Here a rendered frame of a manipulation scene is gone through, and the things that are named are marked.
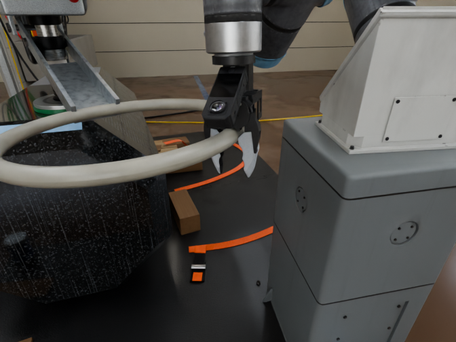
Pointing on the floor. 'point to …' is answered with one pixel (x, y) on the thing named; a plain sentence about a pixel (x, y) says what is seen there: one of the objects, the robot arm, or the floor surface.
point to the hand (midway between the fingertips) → (232, 170)
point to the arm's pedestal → (356, 237)
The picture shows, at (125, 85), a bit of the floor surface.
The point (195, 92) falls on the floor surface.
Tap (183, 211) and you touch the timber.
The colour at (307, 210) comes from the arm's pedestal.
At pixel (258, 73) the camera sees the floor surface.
